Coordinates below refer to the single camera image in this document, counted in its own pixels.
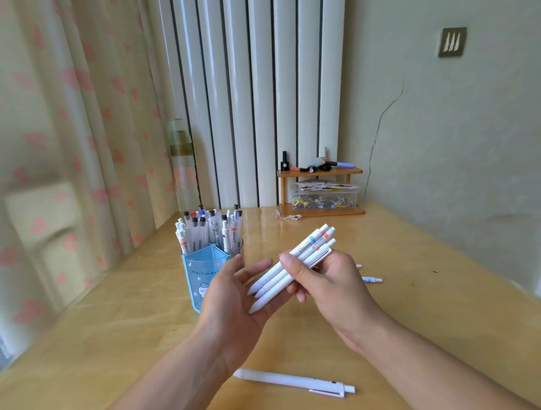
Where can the person's left hand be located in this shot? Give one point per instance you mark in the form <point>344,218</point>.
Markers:
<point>226,308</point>

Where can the person's right hand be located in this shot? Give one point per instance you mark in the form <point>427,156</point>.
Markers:
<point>338,291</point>

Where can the person's right thumb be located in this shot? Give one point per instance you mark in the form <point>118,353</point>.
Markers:
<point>296,264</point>

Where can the person's left thumb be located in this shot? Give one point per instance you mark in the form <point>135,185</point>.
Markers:
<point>233,270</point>

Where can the white pen with blue label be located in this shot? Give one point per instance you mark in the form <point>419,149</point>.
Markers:
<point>274,272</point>

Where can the white pen with red label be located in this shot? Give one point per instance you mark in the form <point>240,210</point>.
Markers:
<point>277,281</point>

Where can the plain white pen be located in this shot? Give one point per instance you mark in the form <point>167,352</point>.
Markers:
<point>322,256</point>
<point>272,297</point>

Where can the person's right forearm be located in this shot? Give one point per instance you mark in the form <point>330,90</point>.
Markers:
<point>422,367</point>

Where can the person's left forearm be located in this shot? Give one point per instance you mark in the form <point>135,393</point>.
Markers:
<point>177,371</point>

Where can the blue cartoon pen holder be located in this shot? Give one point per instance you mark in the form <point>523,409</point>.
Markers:
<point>203,274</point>

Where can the bunch of capped gel pens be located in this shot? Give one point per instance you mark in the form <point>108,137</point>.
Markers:
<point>209,232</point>

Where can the tangled thread scrap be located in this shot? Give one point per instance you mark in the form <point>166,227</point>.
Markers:
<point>289,216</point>

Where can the small wooden shelf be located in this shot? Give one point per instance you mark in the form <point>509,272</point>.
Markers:
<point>321,210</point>

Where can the clear plastic box of clips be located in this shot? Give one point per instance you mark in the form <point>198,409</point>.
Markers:
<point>325,197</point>

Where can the pile of paper stickers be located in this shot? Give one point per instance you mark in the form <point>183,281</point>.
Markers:
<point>323,184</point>

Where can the black nail polish bottle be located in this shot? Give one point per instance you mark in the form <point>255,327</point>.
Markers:
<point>285,161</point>

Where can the purple marker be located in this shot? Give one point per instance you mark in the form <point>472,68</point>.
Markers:
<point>343,164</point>

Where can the translucent water bottle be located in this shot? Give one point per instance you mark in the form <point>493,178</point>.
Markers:
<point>182,169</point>

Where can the white click pen with clip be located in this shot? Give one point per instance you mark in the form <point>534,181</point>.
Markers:
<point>291,380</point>

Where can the white column radiator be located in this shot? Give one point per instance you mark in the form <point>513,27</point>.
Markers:
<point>253,97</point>

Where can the cream curtain with pink hearts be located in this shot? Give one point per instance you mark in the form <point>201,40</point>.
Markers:
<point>72,148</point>

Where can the metal wall switch plate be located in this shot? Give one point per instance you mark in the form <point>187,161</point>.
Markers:
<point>452,42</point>

